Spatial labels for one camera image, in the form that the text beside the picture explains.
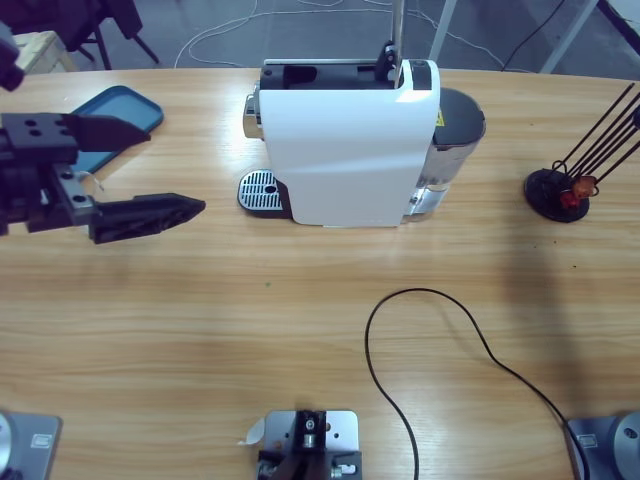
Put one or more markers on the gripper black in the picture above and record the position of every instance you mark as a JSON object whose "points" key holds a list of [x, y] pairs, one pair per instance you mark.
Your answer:
{"points": [[25, 175]]}

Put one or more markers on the clear drinking glass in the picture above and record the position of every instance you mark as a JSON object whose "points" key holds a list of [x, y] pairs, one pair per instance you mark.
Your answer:
{"points": [[95, 181]]}

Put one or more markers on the grey machine lid lever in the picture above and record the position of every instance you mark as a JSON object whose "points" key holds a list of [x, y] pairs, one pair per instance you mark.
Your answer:
{"points": [[397, 25]]}

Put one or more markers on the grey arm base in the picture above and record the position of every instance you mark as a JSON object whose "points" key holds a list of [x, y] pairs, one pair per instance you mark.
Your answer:
{"points": [[35, 440], [600, 440]]}

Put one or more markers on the white capsule coffee machine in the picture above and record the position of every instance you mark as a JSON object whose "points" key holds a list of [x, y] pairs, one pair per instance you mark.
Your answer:
{"points": [[340, 160]]}

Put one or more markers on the red coffee capsule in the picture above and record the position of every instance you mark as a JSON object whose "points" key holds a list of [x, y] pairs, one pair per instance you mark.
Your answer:
{"points": [[569, 200]]}

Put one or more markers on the orange coffee capsule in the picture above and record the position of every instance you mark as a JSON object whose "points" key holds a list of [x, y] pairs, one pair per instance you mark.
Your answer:
{"points": [[582, 186]]}

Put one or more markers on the blue plastic tray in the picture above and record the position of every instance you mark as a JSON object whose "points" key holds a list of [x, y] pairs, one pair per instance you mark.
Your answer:
{"points": [[120, 105]]}

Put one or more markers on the metal drip tray grille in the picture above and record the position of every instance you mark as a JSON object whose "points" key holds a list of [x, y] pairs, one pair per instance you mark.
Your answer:
{"points": [[257, 192]]}

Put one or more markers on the wooden crate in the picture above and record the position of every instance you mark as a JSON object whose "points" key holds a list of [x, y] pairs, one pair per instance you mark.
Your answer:
{"points": [[45, 50]]}

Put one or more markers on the black chair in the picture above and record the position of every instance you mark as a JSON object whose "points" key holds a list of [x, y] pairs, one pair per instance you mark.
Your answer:
{"points": [[75, 20]]}

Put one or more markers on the white paper tag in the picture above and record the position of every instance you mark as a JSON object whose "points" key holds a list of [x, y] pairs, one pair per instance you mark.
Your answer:
{"points": [[255, 432]]}

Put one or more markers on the black capsule holder with rods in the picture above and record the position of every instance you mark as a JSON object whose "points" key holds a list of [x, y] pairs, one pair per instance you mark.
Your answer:
{"points": [[542, 192]]}

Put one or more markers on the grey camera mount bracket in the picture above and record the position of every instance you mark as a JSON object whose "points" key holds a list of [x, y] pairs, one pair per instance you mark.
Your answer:
{"points": [[310, 435]]}

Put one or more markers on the white metal frame leg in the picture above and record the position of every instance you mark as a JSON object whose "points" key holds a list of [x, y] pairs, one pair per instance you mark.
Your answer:
{"points": [[443, 30], [568, 35]]}

